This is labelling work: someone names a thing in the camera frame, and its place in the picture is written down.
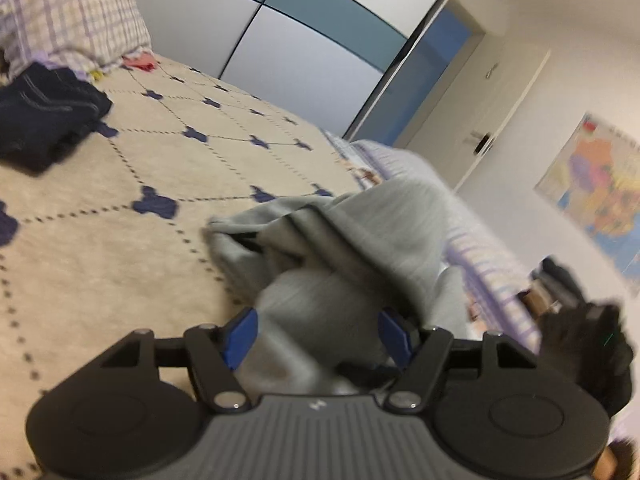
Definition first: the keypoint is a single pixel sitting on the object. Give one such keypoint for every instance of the white door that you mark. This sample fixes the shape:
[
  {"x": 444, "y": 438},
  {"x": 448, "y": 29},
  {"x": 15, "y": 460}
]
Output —
[{"x": 490, "y": 110}]

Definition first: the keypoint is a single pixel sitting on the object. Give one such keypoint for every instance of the red cloth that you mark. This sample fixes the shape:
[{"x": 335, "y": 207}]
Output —
[{"x": 139, "y": 62}]

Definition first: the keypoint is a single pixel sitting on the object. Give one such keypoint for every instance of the colourful wall map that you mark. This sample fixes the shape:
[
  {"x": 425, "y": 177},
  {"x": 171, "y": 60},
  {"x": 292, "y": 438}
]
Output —
[{"x": 595, "y": 185}]

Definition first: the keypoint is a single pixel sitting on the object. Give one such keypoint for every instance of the stack of folded clothes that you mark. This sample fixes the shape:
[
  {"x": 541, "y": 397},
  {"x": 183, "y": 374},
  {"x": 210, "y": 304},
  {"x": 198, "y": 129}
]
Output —
[{"x": 585, "y": 340}]

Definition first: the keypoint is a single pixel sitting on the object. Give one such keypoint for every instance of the small yellow cloth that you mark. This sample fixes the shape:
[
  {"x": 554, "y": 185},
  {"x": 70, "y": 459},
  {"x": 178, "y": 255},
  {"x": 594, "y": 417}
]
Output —
[{"x": 97, "y": 75}]

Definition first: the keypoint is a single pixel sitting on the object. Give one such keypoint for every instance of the purple plaid pillow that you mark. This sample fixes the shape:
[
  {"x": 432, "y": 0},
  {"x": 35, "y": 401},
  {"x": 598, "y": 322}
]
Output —
[{"x": 70, "y": 15}]

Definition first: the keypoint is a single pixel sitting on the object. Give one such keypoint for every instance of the folded dark blue jeans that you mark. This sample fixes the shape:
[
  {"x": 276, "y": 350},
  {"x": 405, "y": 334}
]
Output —
[{"x": 45, "y": 110}]

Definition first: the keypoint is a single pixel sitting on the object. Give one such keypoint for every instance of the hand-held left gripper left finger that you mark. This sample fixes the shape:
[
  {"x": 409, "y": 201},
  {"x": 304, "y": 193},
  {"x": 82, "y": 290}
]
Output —
[{"x": 244, "y": 335}]

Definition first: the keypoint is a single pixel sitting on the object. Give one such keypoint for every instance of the sliding door wardrobe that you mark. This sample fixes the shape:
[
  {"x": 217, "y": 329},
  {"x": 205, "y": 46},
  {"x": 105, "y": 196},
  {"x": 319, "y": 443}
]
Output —
[{"x": 300, "y": 45}]

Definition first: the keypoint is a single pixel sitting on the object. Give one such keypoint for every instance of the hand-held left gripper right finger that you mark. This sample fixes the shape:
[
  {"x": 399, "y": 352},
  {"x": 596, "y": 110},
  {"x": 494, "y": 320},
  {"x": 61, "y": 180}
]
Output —
[{"x": 392, "y": 336}]

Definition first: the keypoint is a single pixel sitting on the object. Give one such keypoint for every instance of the grey fleece sweatshirt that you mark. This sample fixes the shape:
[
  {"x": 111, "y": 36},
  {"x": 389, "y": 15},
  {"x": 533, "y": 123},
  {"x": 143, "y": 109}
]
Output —
[{"x": 370, "y": 230}]

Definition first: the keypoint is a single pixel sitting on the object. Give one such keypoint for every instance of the beige printed blanket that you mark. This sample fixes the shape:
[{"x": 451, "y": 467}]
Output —
[{"x": 125, "y": 270}]

